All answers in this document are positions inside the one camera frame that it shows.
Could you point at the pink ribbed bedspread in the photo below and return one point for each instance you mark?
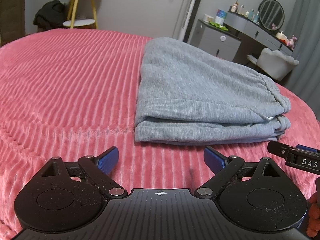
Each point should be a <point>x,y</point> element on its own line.
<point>66,94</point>

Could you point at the black clothing pile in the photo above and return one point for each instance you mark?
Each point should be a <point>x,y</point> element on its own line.
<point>51,16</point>

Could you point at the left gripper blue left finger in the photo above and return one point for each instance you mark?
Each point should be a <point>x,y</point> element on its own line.
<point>96,171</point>

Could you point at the grey vanity desk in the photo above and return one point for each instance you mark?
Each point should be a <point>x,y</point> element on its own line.
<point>253,38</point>

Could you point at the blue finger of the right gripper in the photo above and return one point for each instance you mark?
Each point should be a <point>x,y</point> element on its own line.
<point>278,149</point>
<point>306,148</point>

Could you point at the round black mirror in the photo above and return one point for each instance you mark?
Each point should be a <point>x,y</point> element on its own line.
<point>271,15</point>

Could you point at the white upholstered stool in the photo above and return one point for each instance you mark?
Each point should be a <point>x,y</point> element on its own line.
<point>274,63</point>

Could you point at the blue white box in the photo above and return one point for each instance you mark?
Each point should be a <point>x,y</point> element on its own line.
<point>220,17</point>

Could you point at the grey sweatpants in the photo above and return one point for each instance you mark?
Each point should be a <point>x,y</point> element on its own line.
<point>189,97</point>

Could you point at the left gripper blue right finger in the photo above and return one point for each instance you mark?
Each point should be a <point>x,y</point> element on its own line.
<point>225,171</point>

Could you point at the grey curtain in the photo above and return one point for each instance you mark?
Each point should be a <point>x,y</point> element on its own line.
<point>304,79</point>

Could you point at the person right hand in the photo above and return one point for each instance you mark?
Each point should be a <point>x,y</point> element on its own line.
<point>314,214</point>

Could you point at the grey dresser cabinet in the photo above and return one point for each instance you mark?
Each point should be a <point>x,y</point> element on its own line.
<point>214,41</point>

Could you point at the yellow legged side table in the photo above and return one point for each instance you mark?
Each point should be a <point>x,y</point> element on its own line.
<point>81,14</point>

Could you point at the white standing fan column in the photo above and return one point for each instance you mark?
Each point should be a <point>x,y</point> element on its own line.
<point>189,14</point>

